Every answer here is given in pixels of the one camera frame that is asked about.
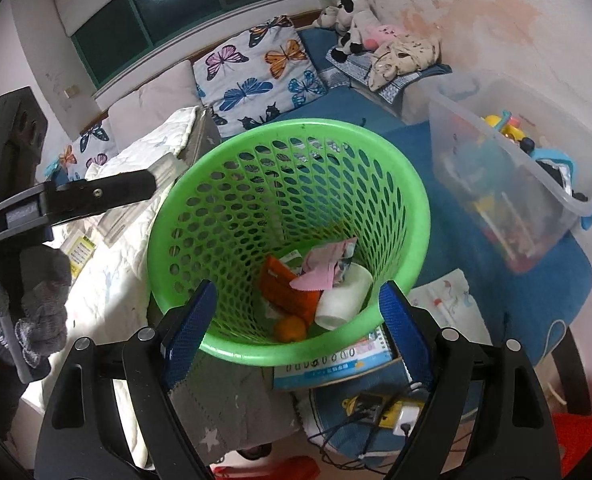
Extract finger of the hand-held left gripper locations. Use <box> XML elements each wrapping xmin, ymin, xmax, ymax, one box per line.
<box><xmin>50</xmin><ymin>168</ymin><xmax>158</xmax><ymax>227</ymax></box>

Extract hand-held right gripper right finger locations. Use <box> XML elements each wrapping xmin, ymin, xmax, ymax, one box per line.
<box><xmin>378</xmin><ymin>281</ymin><xmax>563</xmax><ymax>480</ymax></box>

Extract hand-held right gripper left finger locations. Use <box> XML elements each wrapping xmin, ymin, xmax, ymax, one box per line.
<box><xmin>34</xmin><ymin>280</ymin><xmax>219</xmax><ymax>480</ymax></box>

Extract white paper cup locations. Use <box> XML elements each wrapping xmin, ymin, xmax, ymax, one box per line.
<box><xmin>315</xmin><ymin>262</ymin><xmax>374</xmax><ymax>331</ymax></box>

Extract printed wrapper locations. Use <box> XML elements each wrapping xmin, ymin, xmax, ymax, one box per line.
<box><xmin>303</xmin><ymin>237</ymin><xmax>359</xmax><ymax>288</ymax></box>

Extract orange tangerine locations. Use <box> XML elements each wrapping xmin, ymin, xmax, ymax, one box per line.
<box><xmin>274</xmin><ymin>316</ymin><xmax>308</xmax><ymax>345</ymax></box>

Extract orange snack wrapper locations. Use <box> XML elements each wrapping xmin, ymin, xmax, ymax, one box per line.
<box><xmin>261</xmin><ymin>255</ymin><xmax>324</xmax><ymax>323</ymax></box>

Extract pink wrapper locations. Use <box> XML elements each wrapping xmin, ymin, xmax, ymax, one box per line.
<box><xmin>290</xmin><ymin>259</ymin><xmax>337</xmax><ymax>292</ymax></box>

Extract green plastic mesh basket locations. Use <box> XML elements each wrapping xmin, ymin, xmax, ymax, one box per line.
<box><xmin>146</xmin><ymin>118</ymin><xmax>431</xmax><ymax>367</ymax></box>

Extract person's left hand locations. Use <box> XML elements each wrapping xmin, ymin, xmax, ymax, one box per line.
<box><xmin>0</xmin><ymin>246</ymin><xmax>72</xmax><ymax>384</ymax></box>

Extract white flamingo print cloth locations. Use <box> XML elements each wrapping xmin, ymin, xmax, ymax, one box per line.
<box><xmin>408</xmin><ymin>268</ymin><xmax>492</xmax><ymax>346</ymax></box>

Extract butterfly print pillow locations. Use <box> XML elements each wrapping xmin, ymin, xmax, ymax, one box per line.
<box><xmin>58</xmin><ymin>119</ymin><xmax>119</xmax><ymax>181</ymax></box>
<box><xmin>192</xmin><ymin>15</ymin><xmax>329</xmax><ymax>138</ymax></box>

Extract white packet with yellow label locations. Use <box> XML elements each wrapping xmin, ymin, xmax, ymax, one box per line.
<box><xmin>60</xmin><ymin>227</ymin><xmax>96</xmax><ymax>281</ymax></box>

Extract grey star print cloth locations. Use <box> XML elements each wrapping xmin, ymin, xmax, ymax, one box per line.
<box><xmin>168</xmin><ymin>350</ymin><xmax>301</xmax><ymax>466</ymax></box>

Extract white printed quilt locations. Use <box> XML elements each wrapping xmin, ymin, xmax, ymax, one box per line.
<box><xmin>20</xmin><ymin>107</ymin><xmax>211</xmax><ymax>466</ymax></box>

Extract blue cover notebook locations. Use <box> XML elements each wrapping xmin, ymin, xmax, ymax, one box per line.
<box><xmin>273</xmin><ymin>322</ymin><xmax>401</xmax><ymax>392</ymax></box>

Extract white charger plug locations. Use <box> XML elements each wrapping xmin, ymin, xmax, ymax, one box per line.
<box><xmin>398</xmin><ymin>405</ymin><xmax>421</xmax><ymax>436</ymax></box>

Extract grey pillow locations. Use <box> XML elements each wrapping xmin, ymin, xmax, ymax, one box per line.
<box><xmin>106</xmin><ymin>59</ymin><xmax>201</xmax><ymax>153</ymax></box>

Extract blue cushion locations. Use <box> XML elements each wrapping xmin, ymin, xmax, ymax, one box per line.
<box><xmin>301</xmin><ymin>125</ymin><xmax>592</xmax><ymax>461</ymax></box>

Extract pile of plastic toys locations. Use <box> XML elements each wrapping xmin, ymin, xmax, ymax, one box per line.
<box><xmin>446</xmin><ymin>105</ymin><xmax>589</xmax><ymax>266</ymax></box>

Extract dark window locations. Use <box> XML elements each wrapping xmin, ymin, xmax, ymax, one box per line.
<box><xmin>70</xmin><ymin>0</ymin><xmax>307</xmax><ymax>88</ymax></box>

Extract clear plastic storage box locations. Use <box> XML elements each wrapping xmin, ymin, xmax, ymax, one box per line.
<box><xmin>428</xmin><ymin>71</ymin><xmax>592</xmax><ymax>275</ymax></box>

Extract blue bed sheet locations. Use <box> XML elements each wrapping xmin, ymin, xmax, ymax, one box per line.
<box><xmin>221</xmin><ymin>25</ymin><xmax>457</xmax><ymax>136</ymax></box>

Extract spotted beige cloth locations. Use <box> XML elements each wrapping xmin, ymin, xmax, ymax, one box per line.
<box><xmin>366</xmin><ymin>35</ymin><xmax>441</xmax><ymax>92</ymax></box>

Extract grey plush toy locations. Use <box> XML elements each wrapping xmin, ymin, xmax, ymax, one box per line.
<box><xmin>312</xmin><ymin>5</ymin><xmax>344</xmax><ymax>29</ymax></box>

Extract pink plush toy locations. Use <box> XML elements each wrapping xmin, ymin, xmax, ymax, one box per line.
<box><xmin>368</xmin><ymin>24</ymin><xmax>411</xmax><ymax>52</ymax></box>

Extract black and white cow plush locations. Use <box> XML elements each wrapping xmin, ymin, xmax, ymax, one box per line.
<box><xmin>331</xmin><ymin>0</ymin><xmax>379</xmax><ymax>58</ymax></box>

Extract black cable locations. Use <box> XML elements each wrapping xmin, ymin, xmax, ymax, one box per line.
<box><xmin>308</xmin><ymin>410</ymin><xmax>407</xmax><ymax>472</ymax></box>

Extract white cable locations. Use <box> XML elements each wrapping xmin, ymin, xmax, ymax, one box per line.
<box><xmin>536</xmin><ymin>320</ymin><xmax>568</xmax><ymax>406</ymax></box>

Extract dark wooden chair frame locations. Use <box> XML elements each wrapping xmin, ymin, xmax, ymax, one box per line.
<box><xmin>551</xmin><ymin>327</ymin><xmax>592</xmax><ymax>417</ymax></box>

